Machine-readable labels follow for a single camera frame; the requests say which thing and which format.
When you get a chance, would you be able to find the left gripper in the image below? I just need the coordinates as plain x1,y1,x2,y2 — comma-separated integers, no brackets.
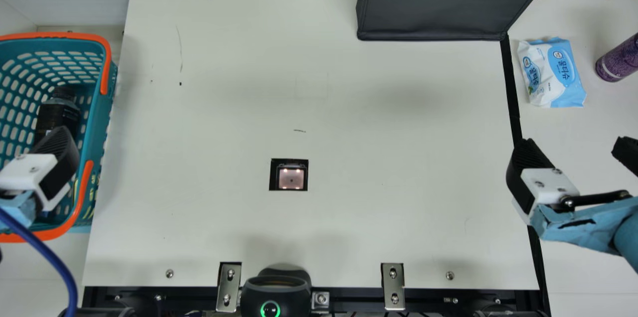
0,126,80,233

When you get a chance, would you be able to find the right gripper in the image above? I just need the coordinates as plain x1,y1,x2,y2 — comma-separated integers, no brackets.
506,136,638,274

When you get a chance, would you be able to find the teal shopping basket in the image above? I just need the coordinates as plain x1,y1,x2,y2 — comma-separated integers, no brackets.
0,32,119,244

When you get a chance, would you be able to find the small square scanner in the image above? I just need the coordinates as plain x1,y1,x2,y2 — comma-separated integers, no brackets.
269,158,309,192

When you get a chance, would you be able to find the dark coffee bottle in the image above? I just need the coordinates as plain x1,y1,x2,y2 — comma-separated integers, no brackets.
34,85,83,146

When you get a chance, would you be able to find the black strip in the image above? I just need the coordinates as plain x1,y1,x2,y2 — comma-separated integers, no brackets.
500,33,552,317

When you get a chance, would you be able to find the blue white wet wipes pack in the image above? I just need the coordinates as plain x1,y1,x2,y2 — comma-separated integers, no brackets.
517,37,587,109

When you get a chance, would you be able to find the purple can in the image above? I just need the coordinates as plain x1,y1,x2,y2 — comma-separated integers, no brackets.
595,33,638,83

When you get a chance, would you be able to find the black device with green light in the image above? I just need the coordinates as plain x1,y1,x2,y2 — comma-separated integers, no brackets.
240,266,313,317

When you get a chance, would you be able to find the blue cable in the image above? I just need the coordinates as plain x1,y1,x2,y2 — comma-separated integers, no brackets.
0,206,79,317

